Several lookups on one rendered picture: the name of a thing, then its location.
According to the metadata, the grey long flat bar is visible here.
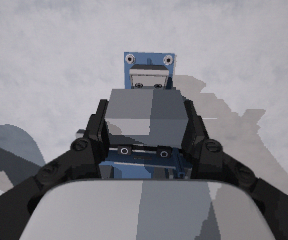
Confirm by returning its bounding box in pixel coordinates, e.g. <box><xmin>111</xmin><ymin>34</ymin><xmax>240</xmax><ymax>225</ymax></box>
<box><xmin>167</xmin><ymin>168</ymin><xmax>174</xmax><ymax>179</ymax></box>

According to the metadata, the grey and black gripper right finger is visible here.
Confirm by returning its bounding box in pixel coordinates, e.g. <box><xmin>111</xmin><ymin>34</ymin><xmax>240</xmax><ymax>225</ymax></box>
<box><xmin>181</xmin><ymin>100</ymin><xmax>288</xmax><ymax>240</ymax></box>

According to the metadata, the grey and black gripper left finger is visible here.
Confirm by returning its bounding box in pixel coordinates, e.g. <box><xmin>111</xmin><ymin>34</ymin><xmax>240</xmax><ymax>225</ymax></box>
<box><xmin>0</xmin><ymin>99</ymin><xmax>110</xmax><ymax>240</ymax></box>

